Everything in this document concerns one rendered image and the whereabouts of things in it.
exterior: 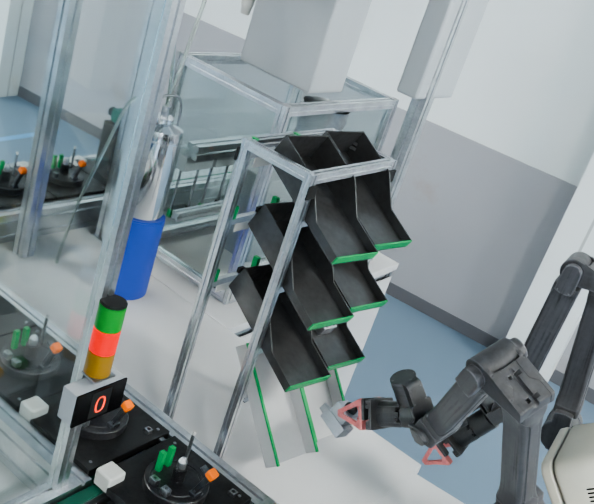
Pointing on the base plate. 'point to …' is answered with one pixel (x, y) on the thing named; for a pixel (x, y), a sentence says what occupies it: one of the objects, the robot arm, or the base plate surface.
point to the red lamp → (103, 343)
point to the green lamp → (109, 320)
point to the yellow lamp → (101, 368)
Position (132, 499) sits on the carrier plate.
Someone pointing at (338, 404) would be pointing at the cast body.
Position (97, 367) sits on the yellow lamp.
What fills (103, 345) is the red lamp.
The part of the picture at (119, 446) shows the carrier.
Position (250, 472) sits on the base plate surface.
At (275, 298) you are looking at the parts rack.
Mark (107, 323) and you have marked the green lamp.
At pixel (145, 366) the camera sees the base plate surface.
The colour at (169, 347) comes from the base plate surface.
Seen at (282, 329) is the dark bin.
